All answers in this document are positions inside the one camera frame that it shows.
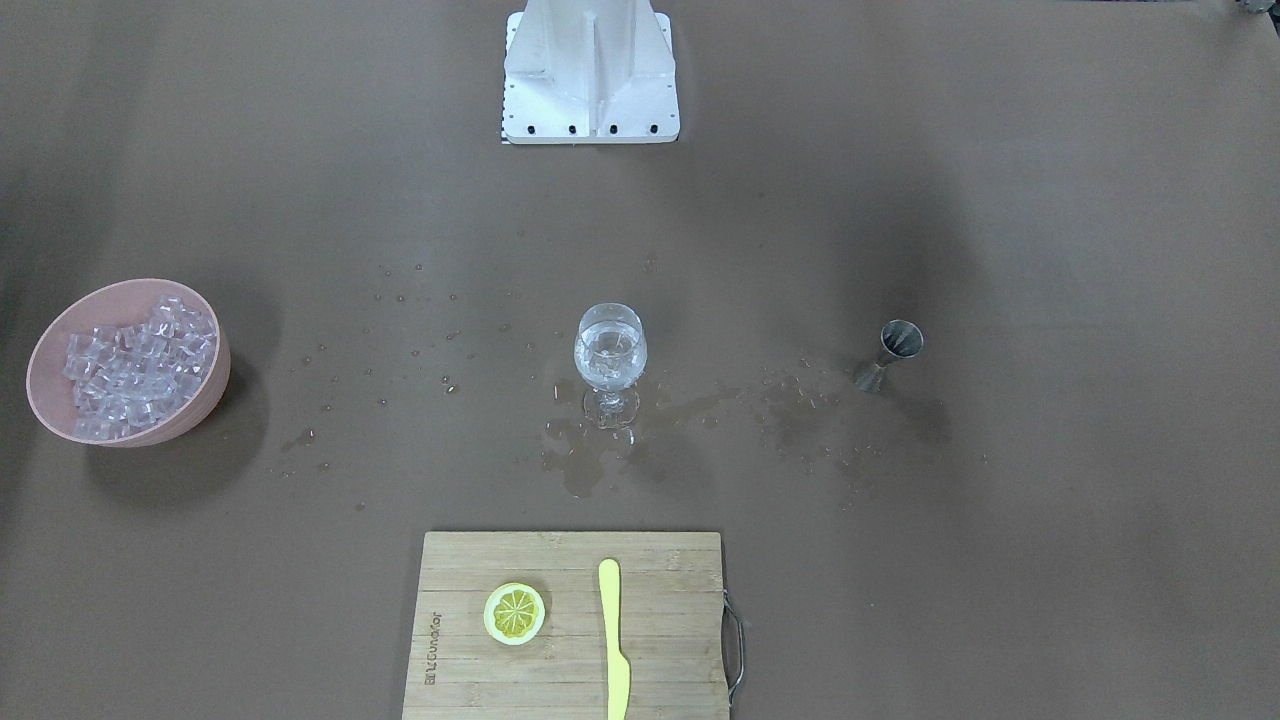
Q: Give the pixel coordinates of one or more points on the bamboo cutting board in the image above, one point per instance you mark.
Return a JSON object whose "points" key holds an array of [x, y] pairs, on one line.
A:
{"points": [[674, 606]]}

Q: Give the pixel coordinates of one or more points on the steel jigger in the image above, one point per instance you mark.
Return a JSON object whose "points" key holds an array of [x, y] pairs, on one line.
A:
{"points": [[899, 340]]}

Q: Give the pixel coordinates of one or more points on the pink bowl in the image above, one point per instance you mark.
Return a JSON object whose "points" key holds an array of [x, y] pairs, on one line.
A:
{"points": [[126, 302]]}

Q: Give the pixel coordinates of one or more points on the yellow plastic knife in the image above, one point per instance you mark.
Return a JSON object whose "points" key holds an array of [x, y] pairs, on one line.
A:
{"points": [[617, 667]]}

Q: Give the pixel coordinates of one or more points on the clear ice cubes pile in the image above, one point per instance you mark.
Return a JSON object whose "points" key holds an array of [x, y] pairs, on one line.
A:
{"points": [[128, 378]]}

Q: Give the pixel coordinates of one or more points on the yellow lemon slice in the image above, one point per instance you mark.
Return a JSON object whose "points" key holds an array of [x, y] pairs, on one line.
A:
{"points": [[514, 613]]}

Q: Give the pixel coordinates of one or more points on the clear wine glass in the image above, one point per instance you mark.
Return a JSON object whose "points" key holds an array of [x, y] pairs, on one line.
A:
{"points": [[610, 354]]}

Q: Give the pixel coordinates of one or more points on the white mounting pedestal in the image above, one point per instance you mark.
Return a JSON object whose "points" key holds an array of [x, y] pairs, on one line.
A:
{"points": [[601, 72]]}

